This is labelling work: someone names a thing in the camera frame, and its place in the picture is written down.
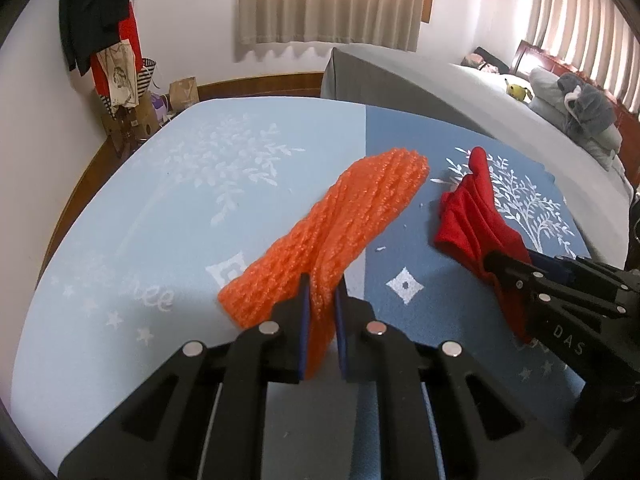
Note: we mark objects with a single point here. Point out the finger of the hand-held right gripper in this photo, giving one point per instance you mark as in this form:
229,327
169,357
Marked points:
505,267
550,267

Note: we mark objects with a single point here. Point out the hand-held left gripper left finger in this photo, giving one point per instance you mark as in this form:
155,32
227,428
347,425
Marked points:
302,320

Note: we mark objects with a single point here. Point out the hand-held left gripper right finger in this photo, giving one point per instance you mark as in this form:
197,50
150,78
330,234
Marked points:
340,325

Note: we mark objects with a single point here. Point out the red cloth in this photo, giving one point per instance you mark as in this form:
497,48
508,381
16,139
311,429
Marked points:
470,220

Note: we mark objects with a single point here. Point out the orange knitted cloth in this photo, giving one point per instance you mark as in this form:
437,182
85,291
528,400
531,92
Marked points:
350,210

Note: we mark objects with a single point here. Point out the dark grey garment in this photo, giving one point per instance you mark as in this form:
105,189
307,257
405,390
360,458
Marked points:
590,105

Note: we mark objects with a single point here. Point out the blue printed blanket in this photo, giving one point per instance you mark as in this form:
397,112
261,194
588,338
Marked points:
175,210

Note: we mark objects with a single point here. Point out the grey bed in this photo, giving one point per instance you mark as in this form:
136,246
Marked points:
450,100

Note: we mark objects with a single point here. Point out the yellow plush toy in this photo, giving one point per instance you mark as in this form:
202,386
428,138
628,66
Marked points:
517,91

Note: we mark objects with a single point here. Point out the pink plush toy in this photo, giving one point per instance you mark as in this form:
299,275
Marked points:
472,61

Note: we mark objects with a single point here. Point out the black pillow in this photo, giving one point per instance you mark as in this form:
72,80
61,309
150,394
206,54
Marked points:
492,57

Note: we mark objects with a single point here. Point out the reddish wooden headboard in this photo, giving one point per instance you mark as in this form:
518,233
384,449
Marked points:
530,57

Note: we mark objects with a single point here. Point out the beige pleated curtain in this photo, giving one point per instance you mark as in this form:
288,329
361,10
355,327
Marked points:
585,15

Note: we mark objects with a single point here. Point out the brown cardboard box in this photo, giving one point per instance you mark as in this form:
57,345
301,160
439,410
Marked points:
142,120

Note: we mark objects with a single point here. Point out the brown paper bag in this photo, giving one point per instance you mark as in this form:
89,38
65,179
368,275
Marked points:
184,92

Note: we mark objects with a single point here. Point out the purple bag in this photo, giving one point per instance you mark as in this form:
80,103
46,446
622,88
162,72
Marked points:
161,106

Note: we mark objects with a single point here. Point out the black white striped bag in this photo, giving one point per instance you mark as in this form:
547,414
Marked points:
148,72

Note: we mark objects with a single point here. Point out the beige printed tote bag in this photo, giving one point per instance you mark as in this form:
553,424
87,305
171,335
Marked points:
117,75

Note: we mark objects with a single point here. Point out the beige scalloped curtain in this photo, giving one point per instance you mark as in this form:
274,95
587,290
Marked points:
330,0

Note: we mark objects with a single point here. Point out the red garment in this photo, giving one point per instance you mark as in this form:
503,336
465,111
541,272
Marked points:
131,30

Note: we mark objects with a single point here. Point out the black jacket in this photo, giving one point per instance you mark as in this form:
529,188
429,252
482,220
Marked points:
90,5

